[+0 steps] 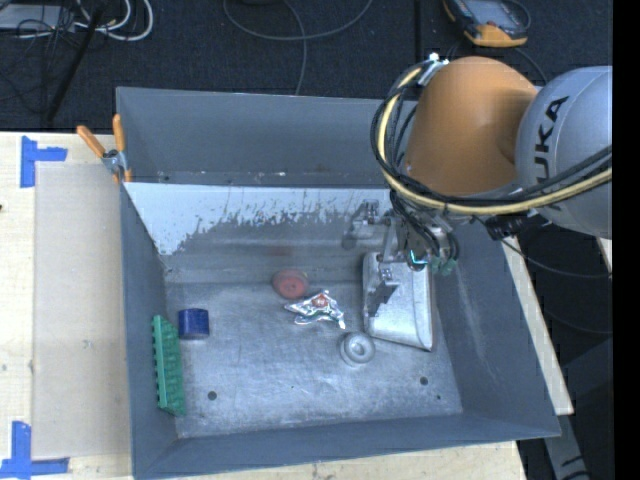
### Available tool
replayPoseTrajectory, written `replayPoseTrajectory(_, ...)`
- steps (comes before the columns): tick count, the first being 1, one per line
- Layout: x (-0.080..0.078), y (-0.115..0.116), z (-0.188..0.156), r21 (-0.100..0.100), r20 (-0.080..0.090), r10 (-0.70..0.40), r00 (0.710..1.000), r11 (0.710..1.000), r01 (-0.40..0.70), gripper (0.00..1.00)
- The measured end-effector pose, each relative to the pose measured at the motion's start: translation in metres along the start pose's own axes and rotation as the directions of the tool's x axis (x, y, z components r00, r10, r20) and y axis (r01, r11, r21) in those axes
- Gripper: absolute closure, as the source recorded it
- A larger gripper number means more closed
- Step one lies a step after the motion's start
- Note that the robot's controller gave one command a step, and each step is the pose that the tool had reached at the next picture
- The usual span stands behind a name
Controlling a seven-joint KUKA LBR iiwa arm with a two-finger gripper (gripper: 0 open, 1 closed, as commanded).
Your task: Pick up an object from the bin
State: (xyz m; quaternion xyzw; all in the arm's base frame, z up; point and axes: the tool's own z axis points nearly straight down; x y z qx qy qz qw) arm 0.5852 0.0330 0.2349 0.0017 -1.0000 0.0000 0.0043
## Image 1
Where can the pale grey wedge box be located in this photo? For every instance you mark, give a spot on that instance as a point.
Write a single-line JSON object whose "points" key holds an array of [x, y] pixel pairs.
{"points": [[405, 318]]}

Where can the blue cylinder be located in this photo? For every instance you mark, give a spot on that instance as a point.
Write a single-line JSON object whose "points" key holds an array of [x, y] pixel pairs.
{"points": [[193, 323]]}

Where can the pale wood flat board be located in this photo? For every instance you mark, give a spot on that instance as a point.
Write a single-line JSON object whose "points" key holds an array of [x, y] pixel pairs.
{"points": [[75, 318]]}

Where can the grey metal bin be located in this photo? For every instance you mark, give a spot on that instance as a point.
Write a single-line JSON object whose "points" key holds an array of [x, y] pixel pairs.
{"points": [[300, 378]]}

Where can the red-brown round disc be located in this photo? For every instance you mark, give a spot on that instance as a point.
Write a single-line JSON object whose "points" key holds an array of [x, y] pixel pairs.
{"points": [[290, 284]]}

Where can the green flat block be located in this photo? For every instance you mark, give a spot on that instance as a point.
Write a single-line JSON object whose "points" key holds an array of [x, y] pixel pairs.
{"points": [[169, 368]]}

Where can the grey round knob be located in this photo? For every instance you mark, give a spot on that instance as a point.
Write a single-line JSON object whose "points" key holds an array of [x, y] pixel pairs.
{"points": [[357, 349]]}

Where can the crumpled silver foil packet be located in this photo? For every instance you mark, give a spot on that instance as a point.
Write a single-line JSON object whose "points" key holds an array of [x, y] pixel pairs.
{"points": [[316, 309]]}

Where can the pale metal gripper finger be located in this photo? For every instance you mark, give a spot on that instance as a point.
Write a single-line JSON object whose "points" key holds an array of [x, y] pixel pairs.
{"points": [[361, 227], [386, 288]]}

